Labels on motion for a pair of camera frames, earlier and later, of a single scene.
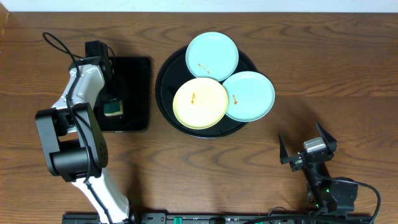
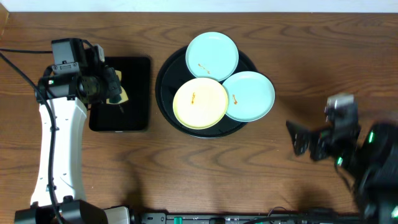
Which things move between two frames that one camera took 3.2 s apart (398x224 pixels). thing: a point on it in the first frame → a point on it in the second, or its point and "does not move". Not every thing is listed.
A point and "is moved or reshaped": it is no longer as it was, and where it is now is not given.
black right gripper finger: [284, 157] → [300, 137]
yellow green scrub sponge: [114, 109] is moved or reshaped
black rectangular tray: [132, 84] does not move
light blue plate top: [212, 55] does not move
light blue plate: [250, 96] does not move
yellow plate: [200, 103] does not move
